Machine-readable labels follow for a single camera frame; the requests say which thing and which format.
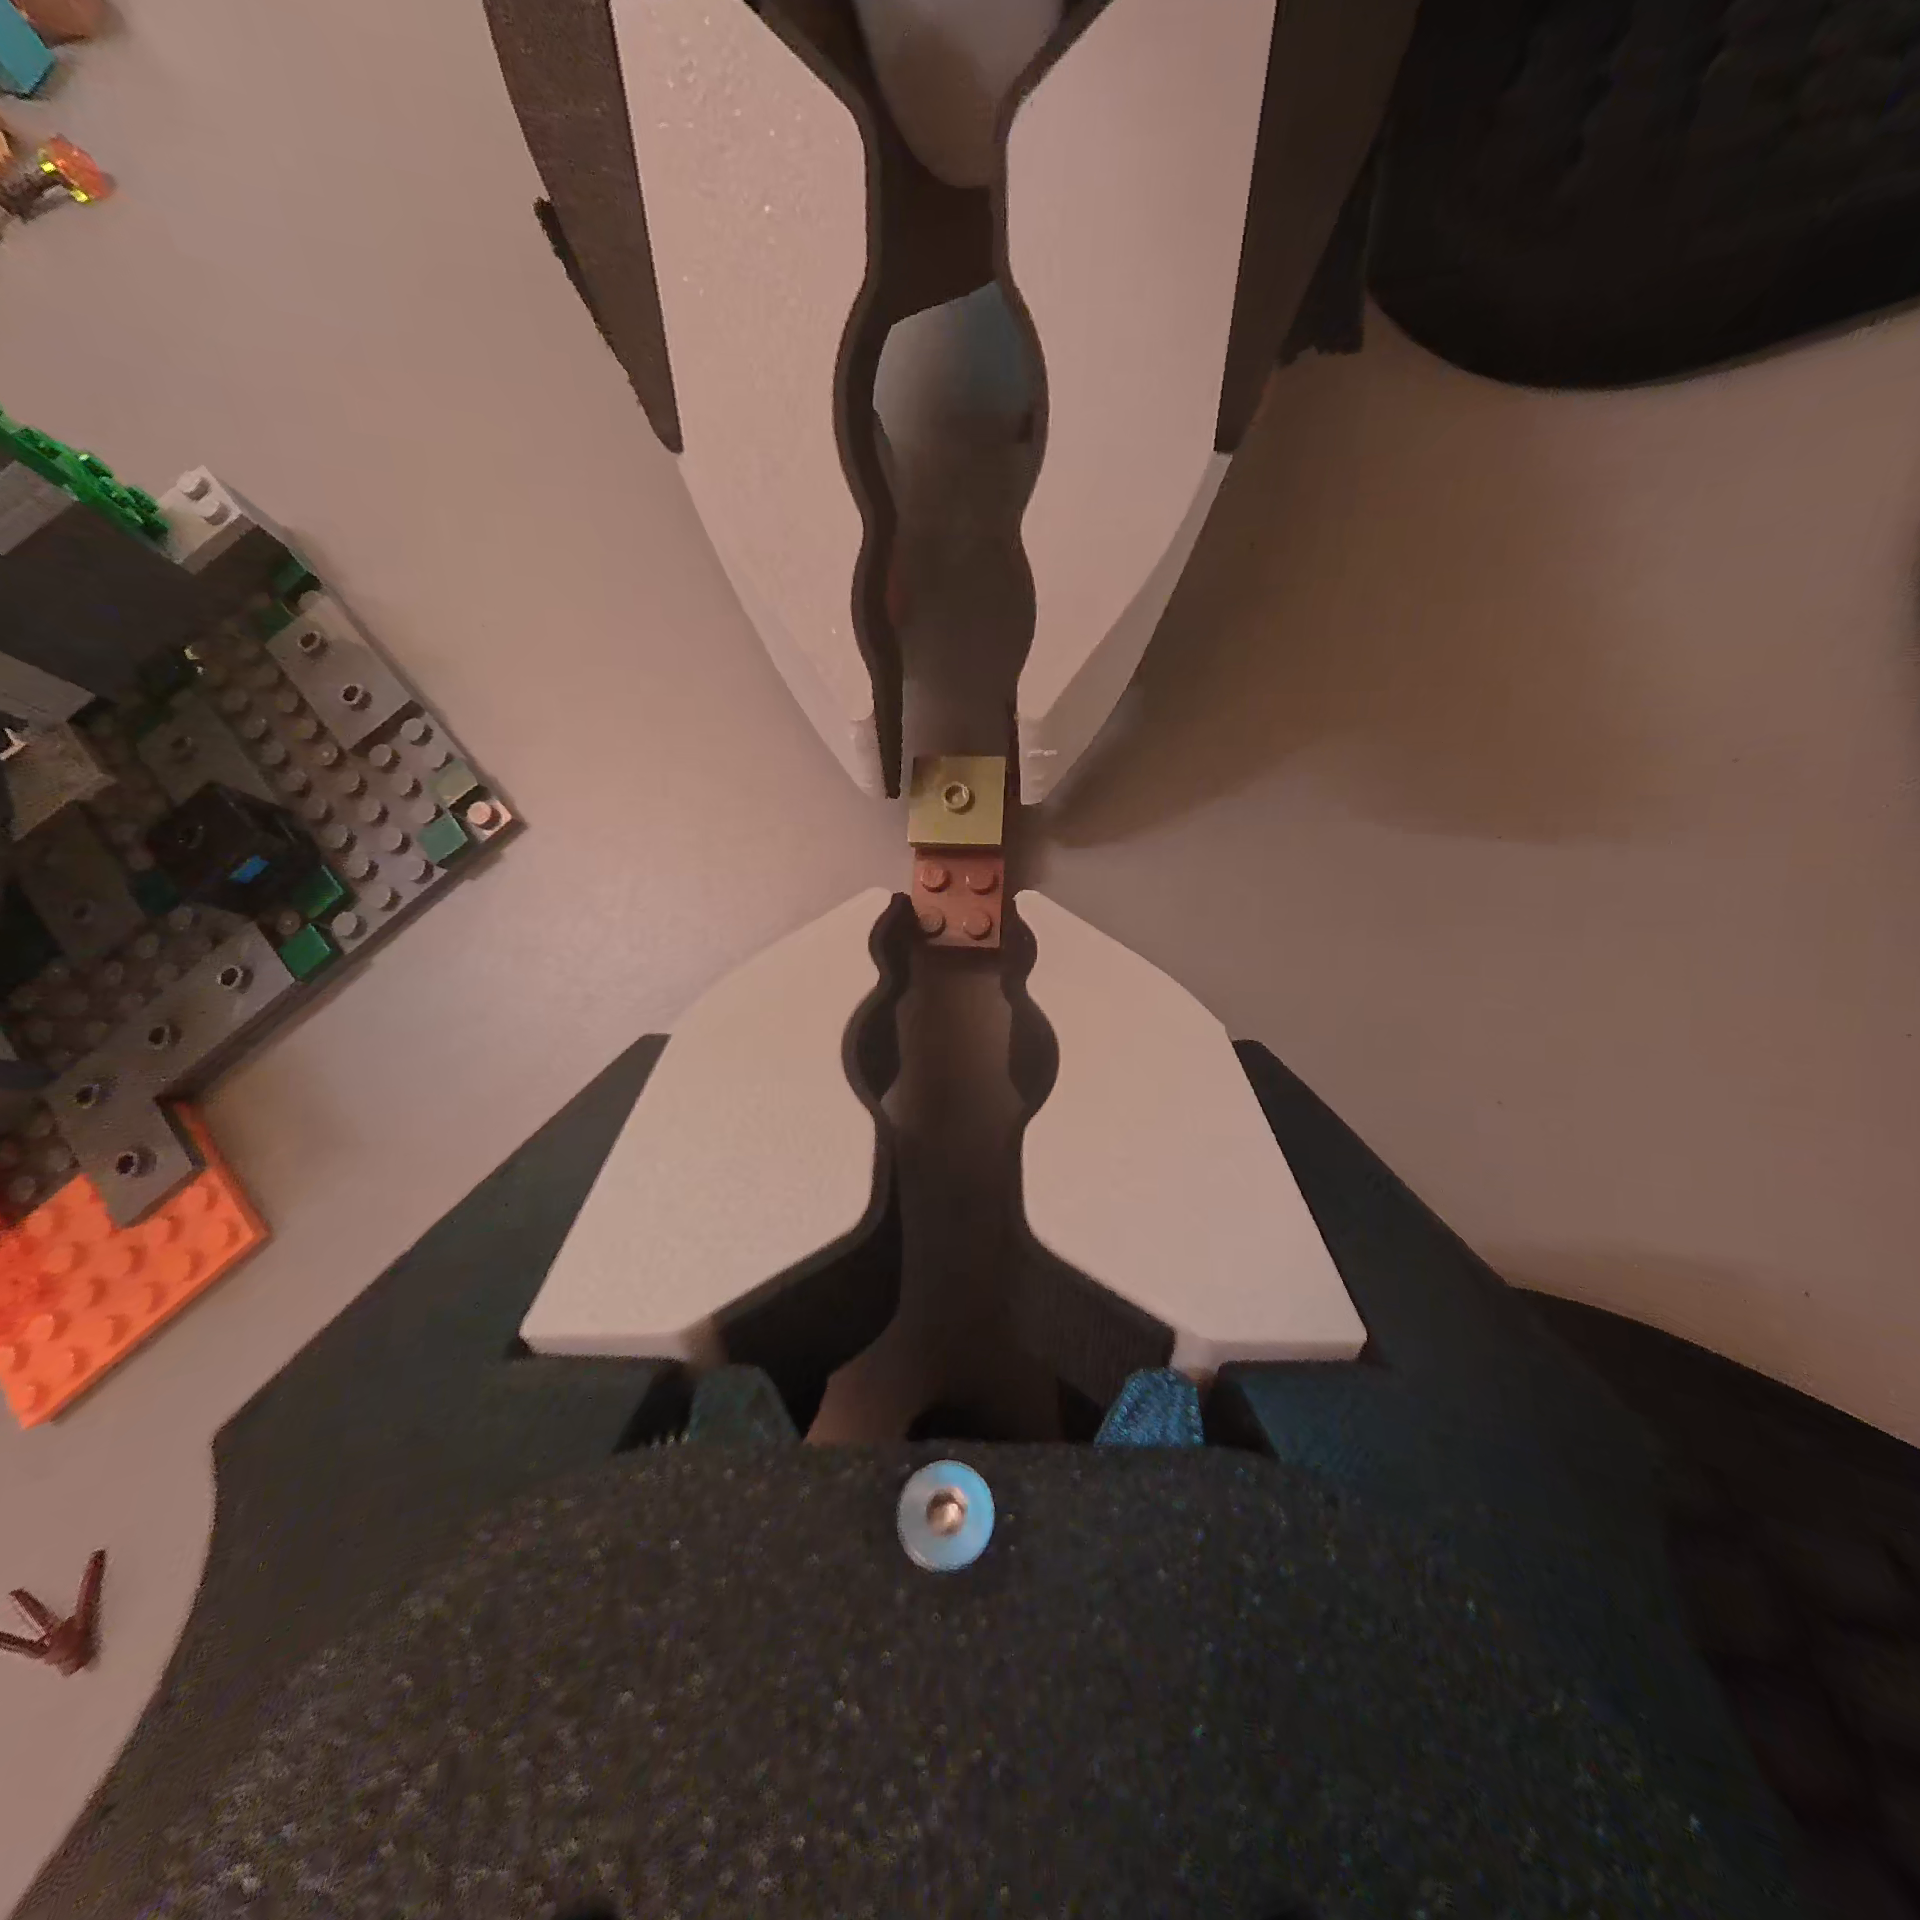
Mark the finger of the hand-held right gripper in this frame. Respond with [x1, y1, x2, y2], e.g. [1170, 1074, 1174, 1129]
[605, 0, 917, 800]
[991, 0, 1281, 810]

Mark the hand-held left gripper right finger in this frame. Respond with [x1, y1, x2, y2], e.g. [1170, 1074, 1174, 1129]
[1007, 889, 1371, 1404]

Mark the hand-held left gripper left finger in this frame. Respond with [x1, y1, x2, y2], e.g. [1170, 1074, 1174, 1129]
[516, 885, 917, 1412]

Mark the brown square brick plate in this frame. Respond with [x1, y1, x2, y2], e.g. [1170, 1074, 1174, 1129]
[905, 845, 1008, 956]

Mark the olive square brick plate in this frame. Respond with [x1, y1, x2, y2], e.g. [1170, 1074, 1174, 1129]
[905, 754, 1014, 856]

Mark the toy brick building model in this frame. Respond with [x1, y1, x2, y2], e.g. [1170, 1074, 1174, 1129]
[0, 407, 526, 1429]

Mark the person's right forearm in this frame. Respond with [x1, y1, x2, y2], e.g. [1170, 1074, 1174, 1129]
[1371, 0, 1920, 395]

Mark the light grey desk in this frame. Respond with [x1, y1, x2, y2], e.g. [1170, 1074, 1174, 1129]
[0, 0, 1920, 1862]

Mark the pile of small brick pieces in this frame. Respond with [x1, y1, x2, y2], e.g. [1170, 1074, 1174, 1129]
[0, 0, 119, 243]

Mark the dark red claw brick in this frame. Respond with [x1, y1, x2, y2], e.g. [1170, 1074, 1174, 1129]
[0, 1549, 110, 1675]

